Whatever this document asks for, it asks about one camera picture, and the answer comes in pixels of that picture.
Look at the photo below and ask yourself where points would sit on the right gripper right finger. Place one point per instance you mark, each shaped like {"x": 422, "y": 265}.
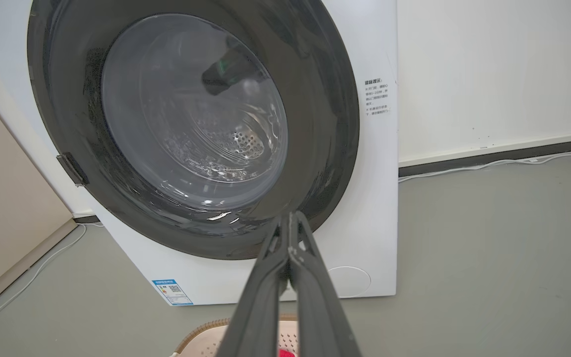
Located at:
{"x": 315, "y": 307}

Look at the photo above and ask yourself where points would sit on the black text warning sticker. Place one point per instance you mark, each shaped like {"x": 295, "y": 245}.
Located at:
{"x": 378, "y": 97}

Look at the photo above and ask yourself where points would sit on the red garment with white stripes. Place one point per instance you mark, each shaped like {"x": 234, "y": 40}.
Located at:
{"x": 288, "y": 353}

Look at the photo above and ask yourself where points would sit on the blue energy label sticker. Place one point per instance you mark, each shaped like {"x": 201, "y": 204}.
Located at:
{"x": 172, "y": 292}

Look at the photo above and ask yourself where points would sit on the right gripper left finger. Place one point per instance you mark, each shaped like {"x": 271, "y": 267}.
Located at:
{"x": 260, "y": 307}

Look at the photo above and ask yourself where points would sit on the beige partition panel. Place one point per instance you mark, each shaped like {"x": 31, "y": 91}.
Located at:
{"x": 8, "y": 213}

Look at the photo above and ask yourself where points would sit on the dark round washer door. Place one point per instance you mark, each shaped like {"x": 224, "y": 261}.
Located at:
{"x": 315, "y": 124}

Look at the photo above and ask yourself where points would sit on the white front-load washing machine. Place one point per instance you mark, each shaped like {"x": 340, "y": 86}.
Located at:
{"x": 374, "y": 223}

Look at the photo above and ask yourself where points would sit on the dark grey baseboard strip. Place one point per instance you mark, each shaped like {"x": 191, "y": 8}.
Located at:
{"x": 488, "y": 157}

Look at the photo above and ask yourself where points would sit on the cream perforated plastic laundry basket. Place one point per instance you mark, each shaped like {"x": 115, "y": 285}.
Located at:
{"x": 206, "y": 339}

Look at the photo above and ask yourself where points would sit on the round white filter cover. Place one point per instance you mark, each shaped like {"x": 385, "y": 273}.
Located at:
{"x": 352, "y": 281}

